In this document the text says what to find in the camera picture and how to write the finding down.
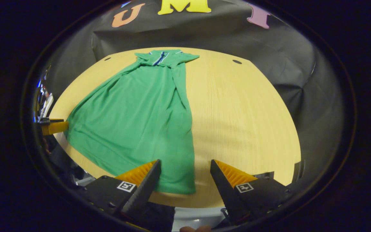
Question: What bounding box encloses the white rounded object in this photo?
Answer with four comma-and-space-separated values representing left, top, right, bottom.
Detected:
172, 206, 226, 231

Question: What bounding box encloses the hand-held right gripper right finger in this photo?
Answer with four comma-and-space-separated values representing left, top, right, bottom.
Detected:
210, 159, 292, 226

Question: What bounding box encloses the black backdrop cloth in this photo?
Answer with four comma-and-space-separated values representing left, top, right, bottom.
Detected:
42, 0, 344, 181

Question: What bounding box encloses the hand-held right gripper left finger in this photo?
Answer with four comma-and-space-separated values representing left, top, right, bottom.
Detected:
82, 159, 162, 223

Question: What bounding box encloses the green T-shirt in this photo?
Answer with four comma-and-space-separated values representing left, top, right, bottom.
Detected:
64, 49, 200, 195

